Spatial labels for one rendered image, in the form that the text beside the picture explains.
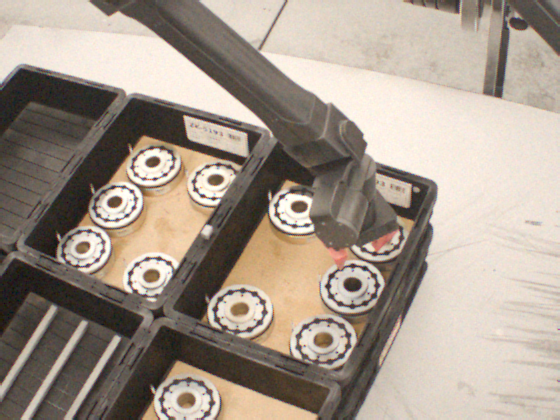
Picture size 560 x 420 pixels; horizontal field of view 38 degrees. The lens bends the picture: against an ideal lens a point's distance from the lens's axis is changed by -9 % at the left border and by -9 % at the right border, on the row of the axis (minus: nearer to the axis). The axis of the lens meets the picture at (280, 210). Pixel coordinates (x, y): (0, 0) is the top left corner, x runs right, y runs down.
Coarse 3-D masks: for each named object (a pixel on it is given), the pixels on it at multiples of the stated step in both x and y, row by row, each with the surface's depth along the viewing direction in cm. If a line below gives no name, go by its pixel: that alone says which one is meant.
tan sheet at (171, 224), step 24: (144, 144) 166; (168, 144) 165; (120, 168) 162; (192, 168) 161; (168, 216) 154; (192, 216) 154; (120, 240) 151; (144, 240) 151; (168, 240) 151; (192, 240) 151; (120, 264) 148
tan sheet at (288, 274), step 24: (264, 216) 153; (264, 240) 150; (240, 264) 147; (264, 264) 147; (288, 264) 146; (312, 264) 146; (264, 288) 144; (288, 288) 143; (312, 288) 143; (288, 312) 140; (312, 312) 140; (288, 336) 137
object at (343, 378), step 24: (384, 168) 145; (240, 192) 143; (432, 192) 141; (408, 240) 135; (192, 264) 135; (384, 288) 130; (168, 312) 130; (384, 312) 130; (216, 336) 127; (360, 336) 125; (288, 360) 123; (360, 360) 125
